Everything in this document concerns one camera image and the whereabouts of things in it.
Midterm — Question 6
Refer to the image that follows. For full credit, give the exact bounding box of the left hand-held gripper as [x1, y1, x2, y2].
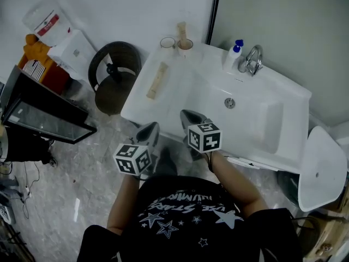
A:
[112, 121, 161, 177]

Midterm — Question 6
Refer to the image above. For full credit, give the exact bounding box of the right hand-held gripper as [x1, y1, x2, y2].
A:
[179, 109, 223, 163]

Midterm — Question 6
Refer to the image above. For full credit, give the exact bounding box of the person's right forearm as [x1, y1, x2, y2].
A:
[209, 151, 269, 218]

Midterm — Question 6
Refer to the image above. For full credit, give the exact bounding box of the person's left forearm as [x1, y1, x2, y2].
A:
[106, 173, 143, 236]

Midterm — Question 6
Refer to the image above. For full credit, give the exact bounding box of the person's black shoe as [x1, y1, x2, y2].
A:
[157, 147, 179, 177]

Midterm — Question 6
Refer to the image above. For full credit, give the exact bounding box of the white sink vanity cabinet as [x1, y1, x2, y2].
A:
[119, 41, 313, 175]

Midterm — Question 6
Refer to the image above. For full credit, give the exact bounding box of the dark wicker chair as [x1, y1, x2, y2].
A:
[87, 40, 143, 116]

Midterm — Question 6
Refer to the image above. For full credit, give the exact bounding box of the white cup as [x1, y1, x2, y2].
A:
[177, 38, 195, 59]

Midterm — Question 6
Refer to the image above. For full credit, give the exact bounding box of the white soap pump bottle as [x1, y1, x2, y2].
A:
[222, 39, 244, 72]

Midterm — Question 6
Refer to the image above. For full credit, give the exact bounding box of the clear glass cup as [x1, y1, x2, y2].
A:
[159, 36, 176, 57]

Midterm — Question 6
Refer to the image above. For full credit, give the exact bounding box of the chrome faucet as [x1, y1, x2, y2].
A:
[237, 44, 264, 77]

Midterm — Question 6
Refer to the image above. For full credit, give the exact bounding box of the person's black star-print shirt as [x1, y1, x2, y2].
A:
[77, 175, 304, 262]

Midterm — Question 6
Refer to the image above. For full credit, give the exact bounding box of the black framed glass panel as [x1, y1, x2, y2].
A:
[0, 65, 98, 146]

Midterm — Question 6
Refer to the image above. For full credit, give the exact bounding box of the white water dispenser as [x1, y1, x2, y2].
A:
[47, 28, 98, 82]

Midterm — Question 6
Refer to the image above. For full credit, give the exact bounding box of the orange box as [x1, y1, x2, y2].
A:
[17, 33, 69, 93]

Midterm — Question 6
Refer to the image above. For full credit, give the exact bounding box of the frosted glass partition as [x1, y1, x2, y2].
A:
[206, 0, 349, 127]

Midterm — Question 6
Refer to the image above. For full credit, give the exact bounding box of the clear water jug red label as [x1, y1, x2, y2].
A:
[22, 0, 73, 47]

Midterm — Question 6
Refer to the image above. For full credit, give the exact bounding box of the black floor cable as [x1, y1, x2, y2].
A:
[0, 159, 41, 220]

